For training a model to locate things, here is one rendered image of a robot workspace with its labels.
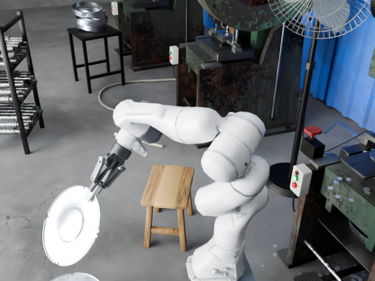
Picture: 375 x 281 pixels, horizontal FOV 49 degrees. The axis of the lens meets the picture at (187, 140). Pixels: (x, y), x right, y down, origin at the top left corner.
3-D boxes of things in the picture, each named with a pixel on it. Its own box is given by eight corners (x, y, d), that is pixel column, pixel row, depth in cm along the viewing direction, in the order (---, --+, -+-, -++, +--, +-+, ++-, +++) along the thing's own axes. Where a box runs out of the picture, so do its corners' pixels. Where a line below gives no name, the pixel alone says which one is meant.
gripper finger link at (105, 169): (117, 161, 147) (114, 160, 146) (99, 187, 147) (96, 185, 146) (111, 156, 150) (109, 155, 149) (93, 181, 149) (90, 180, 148)
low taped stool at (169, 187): (155, 208, 255) (153, 163, 238) (193, 211, 252) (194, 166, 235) (143, 248, 226) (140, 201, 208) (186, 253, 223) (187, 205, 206)
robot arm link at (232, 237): (267, 244, 148) (275, 190, 135) (218, 252, 144) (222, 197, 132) (256, 223, 157) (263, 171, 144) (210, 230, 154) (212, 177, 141)
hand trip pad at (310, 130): (308, 148, 187) (311, 133, 183) (300, 141, 192) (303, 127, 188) (321, 145, 189) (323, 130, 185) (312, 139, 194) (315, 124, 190)
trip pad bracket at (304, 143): (308, 181, 193) (315, 145, 183) (296, 170, 201) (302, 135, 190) (318, 178, 195) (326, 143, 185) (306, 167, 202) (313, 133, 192)
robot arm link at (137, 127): (211, 119, 124) (158, 122, 150) (164, 85, 115) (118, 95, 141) (196, 151, 121) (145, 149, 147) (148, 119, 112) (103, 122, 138)
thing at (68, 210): (84, 276, 138) (82, 276, 137) (34, 253, 155) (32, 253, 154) (111, 193, 144) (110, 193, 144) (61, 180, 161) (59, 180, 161)
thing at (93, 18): (89, 94, 398) (78, 10, 357) (72, 78, 430) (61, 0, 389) (126, 85, 417) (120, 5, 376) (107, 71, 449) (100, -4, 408)
